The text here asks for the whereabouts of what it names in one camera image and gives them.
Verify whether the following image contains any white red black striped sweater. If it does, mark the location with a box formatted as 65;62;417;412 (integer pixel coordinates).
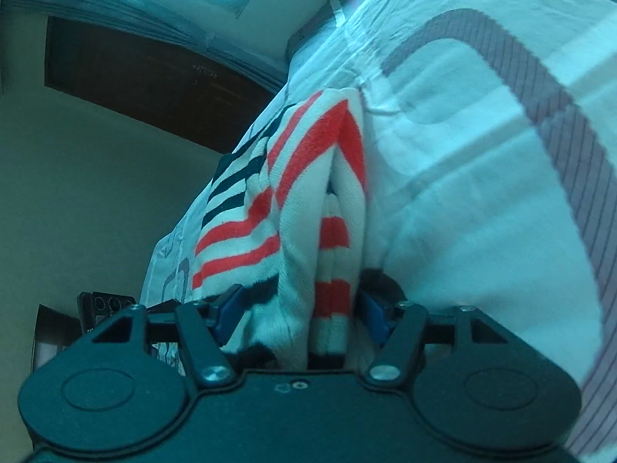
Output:
191;88;366;370

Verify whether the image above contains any black television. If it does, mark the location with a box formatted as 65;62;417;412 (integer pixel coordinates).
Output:
78;292;136;333

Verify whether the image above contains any dark wooden door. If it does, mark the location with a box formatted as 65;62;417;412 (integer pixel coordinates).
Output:
45;17;274;154

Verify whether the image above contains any white patterned bed sheet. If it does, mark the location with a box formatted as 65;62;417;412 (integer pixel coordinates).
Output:
139;0;617;463

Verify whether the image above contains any grey blue curtain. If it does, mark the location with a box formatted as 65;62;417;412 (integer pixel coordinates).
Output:
1;0;287;92

